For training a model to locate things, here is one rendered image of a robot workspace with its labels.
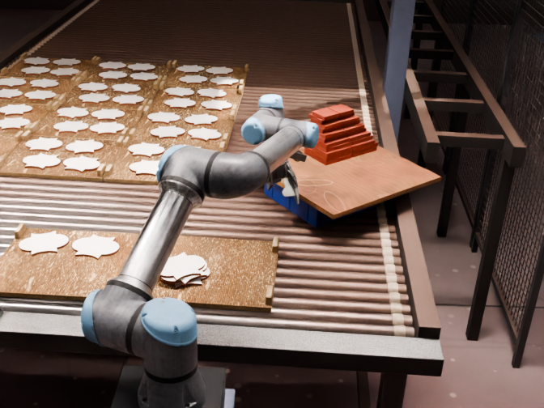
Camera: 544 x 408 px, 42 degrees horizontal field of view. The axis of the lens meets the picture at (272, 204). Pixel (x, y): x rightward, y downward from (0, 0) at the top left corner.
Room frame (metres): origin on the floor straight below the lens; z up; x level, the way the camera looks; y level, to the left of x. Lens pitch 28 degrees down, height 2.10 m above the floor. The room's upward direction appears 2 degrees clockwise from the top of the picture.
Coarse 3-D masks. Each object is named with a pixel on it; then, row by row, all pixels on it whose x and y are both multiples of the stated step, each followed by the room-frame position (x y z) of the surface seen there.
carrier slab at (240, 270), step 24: (192, 240) 1.90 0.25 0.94; (216, 240) 1.90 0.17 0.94; (240, 240) 1.91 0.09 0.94; (216, 264) 1.77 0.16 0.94; (240, 264) 1.77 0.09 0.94; (264, 264) 1.78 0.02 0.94; (168, 288) 1.63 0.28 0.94; (192, 288) 1.64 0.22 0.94; (216, 288) 1.64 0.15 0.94; (240, 288) 1.65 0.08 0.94; (264, 288) 1.65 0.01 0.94
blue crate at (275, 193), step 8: (264, 192) 2.26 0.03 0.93; (272, 192) 2.22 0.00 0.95; (280, 192) 2.19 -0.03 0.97; (280, 200) 2.18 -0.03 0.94; (288, 200) 2.14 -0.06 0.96; (288, 208) 2.14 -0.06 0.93; (296, 208) 2.11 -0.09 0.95; (304, 208) 2.08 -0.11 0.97; (312, 208) 2.04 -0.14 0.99; (368, 208) 2.17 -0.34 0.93; (304, 216) 2.07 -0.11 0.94; (312, 216) 2.04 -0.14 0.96; (320, 216) 2.03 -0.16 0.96; (344, 216) 2.10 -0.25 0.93; (312, 224) 2.04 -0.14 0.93; (320, 224) 2.04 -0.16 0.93
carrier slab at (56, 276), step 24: (72, 240) 1.87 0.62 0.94; (120, 240) 1.88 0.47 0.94; (0, 264) 1.73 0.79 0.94; (24, 264) 1.73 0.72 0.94; (48, 264) 1.73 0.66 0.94; (72, 264) 1.74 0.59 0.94; (96, 264) 1.74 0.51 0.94; (120, 264) 1.75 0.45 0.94; (0, 288) 1.60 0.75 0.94; (24, 288) 1.61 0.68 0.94; (48, 288) 1.61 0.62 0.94; (72, 288) 1.62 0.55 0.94; (96, 288) 1.62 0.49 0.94
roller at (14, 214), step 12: (0, 216) 2.05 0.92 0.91; (12, 216) 2.05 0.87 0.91; (24, 216) 2.05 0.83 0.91; (36, 216) 2.05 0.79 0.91; (48, 216) 2.05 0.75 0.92; (60, 216) 2.05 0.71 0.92; (72, 216) 2.05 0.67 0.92; (84, 216) 2.06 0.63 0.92; (96, 216) 2.06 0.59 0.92; (108, 216) 2.06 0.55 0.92; (192, 228) 2.02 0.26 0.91; (204, 228) 2.02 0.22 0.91; (216, 228) 2.02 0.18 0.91; (228, 228) 2.02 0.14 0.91; (240, 228) 2.02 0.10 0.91; (252, 228) 2.02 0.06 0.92; (264, 228) 2.02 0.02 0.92; (276, 228) 2.02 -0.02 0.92; (288, 228) 2.02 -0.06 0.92; (300, 228) 2.03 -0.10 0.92; (312, 228) 2.03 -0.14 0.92
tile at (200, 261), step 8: (176, 256) 1.75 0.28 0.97; (184, 256) 1.75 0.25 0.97; (192, 256) 1.76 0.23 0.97; (168, 264) 1.71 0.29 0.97; (176, 264) 1.71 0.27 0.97; (184, 264) 1.71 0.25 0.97; (192, 264) 1.71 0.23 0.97; (200, 264) 1.71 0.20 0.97; (168, 272) 1.67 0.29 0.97; (176, 272) 1.67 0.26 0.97; (184, 272) 1.67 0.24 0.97; (192, 272) 1.67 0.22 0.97; (176, 280) 1.63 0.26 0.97
